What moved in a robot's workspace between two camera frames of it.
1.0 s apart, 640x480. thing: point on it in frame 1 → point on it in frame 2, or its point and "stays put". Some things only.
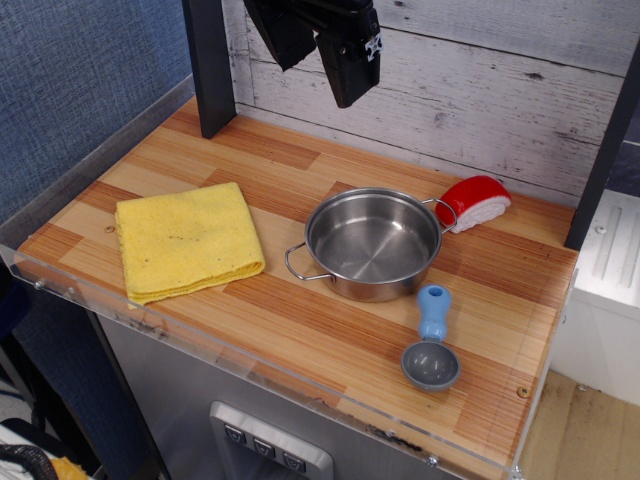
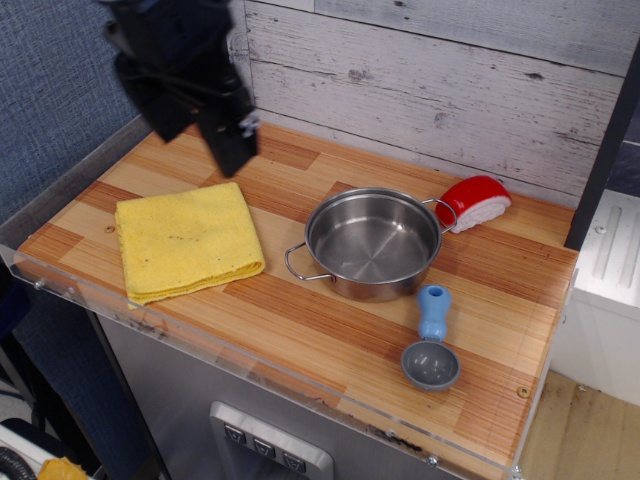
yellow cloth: [179, 243] stays put
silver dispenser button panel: [247, 447] stays put
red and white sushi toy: [471, 202] stays put
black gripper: [352, 58] → [187, 85]
